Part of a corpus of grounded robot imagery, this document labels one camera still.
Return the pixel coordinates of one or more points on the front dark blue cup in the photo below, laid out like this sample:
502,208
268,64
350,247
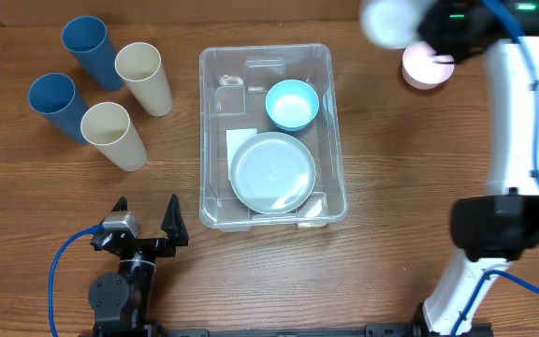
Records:
56,97

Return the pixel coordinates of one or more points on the grey plate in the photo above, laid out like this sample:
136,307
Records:
272,173

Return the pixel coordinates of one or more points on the beige cup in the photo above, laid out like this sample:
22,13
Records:
109,128
140,66

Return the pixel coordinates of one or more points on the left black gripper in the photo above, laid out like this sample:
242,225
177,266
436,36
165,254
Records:
174,229

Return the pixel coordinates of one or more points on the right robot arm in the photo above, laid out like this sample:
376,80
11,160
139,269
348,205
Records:
490,232

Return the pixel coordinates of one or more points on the clear plastic storage bin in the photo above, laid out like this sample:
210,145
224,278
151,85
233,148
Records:
233,84

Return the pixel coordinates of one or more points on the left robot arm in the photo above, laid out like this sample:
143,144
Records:
121,299

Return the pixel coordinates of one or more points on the light blue bowl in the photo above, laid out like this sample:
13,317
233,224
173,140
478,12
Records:
292,104

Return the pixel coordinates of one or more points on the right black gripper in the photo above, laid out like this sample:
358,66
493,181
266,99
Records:
429,24

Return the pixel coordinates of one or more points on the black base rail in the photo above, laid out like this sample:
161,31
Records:
370,330

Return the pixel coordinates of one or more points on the dark blue cup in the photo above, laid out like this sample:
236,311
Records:
56,97
87,38

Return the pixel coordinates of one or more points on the rear dark blue cup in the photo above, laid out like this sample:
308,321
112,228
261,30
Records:
87,38

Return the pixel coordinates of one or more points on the pink bowl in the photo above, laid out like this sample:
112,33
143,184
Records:
423,68

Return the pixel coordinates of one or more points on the grey bowl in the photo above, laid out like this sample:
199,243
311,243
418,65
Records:
392,24

